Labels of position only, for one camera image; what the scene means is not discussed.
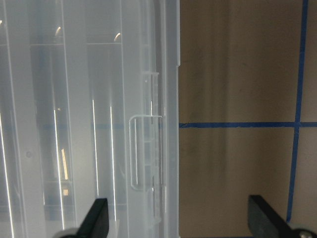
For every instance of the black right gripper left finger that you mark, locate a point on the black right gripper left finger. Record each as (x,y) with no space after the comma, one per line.
(95,218)

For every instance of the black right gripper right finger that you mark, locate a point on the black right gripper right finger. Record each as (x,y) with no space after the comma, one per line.
(264,222)

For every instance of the clear plastic box lid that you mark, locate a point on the clear plastic box lid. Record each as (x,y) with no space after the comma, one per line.
(89,111)

